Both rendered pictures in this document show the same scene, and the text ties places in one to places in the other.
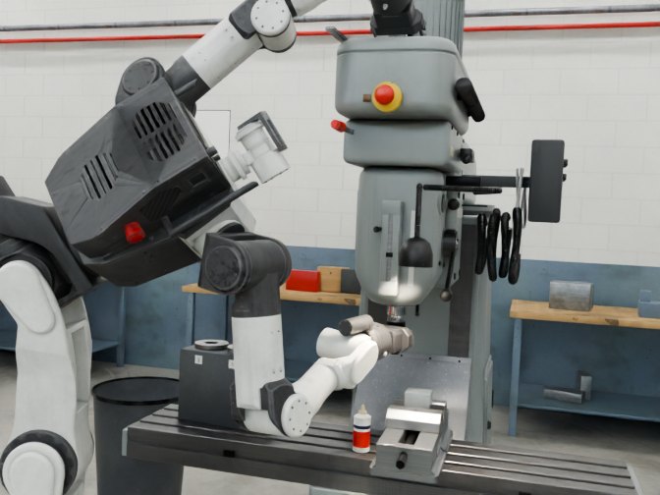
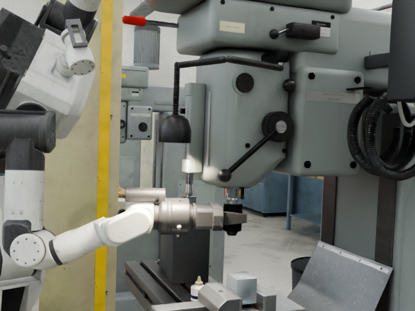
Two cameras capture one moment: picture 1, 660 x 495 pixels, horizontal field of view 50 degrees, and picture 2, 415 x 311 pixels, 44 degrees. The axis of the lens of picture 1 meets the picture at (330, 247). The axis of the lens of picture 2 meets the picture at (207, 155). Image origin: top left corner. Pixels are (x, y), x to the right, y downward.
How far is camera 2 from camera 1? 1.43 m
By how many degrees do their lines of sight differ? 52
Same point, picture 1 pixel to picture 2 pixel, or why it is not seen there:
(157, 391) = not seen: hidden behind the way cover
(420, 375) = (346, 276)
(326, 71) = not seen: outside the picture
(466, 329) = (389, 233)
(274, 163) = (70, 57)
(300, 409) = (26, 245)
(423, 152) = (201, 32)
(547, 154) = (404, 13)
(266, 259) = (13, 127)
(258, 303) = (8, 160)
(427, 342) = (361, 242)
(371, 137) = (184, 26)
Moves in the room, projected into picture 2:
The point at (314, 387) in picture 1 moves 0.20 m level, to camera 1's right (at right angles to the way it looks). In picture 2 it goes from (70, 236) to (109, 254)
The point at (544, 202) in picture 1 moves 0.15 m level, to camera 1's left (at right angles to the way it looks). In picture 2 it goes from (400, 74) to (338, 79)
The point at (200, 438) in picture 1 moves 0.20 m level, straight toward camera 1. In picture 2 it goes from (138, 278) to (86, 291)
